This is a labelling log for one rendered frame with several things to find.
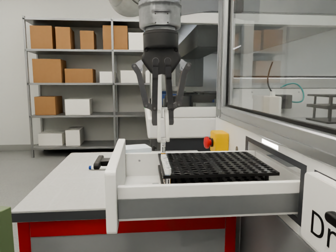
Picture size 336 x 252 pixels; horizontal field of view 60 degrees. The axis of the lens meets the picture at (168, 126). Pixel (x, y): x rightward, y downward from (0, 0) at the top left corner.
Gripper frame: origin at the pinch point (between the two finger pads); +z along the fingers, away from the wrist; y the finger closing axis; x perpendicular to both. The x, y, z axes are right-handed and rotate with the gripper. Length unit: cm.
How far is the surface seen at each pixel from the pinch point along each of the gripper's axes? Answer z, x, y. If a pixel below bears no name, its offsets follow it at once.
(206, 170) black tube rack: 7.7, -9.8, 7.6
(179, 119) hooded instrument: 8, 76, 13
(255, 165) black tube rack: 8.0, -7.0, 18.7
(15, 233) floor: 95, 142, -99
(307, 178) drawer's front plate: 6.3, -21.7, 21.3
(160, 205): 11.6, -16.6, -1.9
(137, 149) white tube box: 16, 50, -7
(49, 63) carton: -44, 375, -136
